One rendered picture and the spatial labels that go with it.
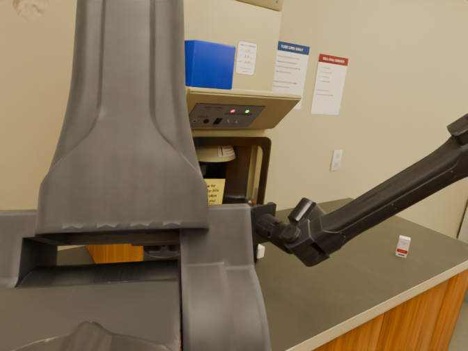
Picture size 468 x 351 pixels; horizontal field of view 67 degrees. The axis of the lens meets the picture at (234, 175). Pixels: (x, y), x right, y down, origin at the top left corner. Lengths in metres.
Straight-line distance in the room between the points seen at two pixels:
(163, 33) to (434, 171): 0.57
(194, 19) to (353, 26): 1.19
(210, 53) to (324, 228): 0.41
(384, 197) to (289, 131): 1.05
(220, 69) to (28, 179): 0.72
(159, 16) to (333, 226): 0.59
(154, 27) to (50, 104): 1.05
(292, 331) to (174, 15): 0.88
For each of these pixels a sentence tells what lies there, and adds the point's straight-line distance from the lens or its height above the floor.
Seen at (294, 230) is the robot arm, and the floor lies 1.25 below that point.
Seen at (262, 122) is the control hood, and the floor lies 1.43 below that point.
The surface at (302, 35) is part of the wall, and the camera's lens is 1.68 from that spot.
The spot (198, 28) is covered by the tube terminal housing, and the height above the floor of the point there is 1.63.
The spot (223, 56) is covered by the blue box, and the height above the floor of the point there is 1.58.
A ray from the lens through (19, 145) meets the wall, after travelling 1.22.
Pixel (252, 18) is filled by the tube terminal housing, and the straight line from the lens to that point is 0.96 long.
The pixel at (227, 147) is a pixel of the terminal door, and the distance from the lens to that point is 0.91.
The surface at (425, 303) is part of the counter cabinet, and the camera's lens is 1.59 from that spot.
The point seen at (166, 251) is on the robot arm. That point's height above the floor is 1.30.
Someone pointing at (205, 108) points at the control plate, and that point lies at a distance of 0.79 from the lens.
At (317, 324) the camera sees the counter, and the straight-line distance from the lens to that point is 1.03.
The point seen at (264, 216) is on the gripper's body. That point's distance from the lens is 0.85.
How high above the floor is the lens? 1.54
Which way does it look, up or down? 16 degrees down
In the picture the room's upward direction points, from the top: 6 degrees clockwise
